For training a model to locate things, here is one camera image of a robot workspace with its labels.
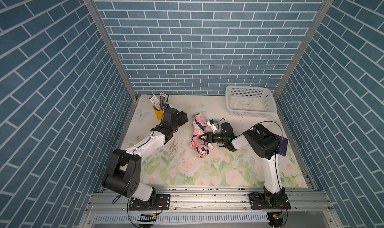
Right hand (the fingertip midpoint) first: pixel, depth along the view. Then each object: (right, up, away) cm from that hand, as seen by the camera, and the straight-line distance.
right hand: (201, 138), depth 94 cm
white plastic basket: (+40, +25, +26) cm, 54 cm away
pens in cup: (-25, +26, +5) cm, 36 cm away
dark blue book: (+52, -6, 0) cm, 52 cm away
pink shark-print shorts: (-1, +8, +2) cm, 8 cm away
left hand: (-8, +14, -5) cm, 17 cm away
